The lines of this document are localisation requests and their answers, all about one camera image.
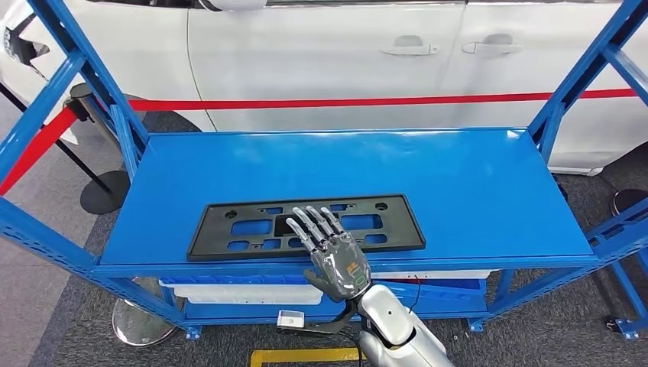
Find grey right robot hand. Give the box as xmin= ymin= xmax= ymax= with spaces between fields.
xmin=286 ymin=206 xmax=373 ymax=303

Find black plastic mounting plate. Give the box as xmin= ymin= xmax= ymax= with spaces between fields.
xmin=186 ymin=193 xmax=426 ymax=263

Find blue steel shelf rack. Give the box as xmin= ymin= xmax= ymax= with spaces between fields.
xmin=0 ymin=0 xmax=648 ymax=341

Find red barrier belt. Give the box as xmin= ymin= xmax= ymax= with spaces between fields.
xmin=0 ymin=107 xmax=78 ymax=196
xmin=127 ymin=88 xmax=638 ymax=112

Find white car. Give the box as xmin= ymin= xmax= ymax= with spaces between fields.
xmin=0 ymin=0 xmax=648 ymax=177

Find black stanchion with round base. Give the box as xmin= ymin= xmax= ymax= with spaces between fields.
xmin=0 ymin=82 xmax=131 ymax=216

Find dark round stanchion base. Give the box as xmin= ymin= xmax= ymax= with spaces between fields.
xmin=610 ymin=188 xmax=648 ymax=219

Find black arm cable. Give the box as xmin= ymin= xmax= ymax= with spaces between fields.
xmin=336 ymin=329 xmax=365 ymax=367
xmin=407 ymin=274 xmax=422 ymax=316

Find white car door handle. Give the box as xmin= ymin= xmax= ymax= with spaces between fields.
xmin=381 ymin=35 xmax=439 ymax=57
xmin=462 ymin=33 xmax=523 ymax=56

